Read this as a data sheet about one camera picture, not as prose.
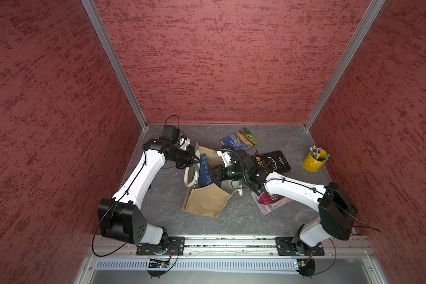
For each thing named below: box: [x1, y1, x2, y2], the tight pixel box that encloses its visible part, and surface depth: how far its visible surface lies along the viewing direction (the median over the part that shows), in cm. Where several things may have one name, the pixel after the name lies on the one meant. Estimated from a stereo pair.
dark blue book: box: [198, 153, 215, 187], surface depth 79 cm
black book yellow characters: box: [255, 150, 292, 174], surface depth 102 cm
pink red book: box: [250, 191, 293, 216], surface depth 88 cm
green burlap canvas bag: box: [181, 143, 231, 219], surface depth 79 cm
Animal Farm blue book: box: [220, 127, 259, 151], surface depth 115 cm
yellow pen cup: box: [302, 148, 329, 173], surface depth 94 cm
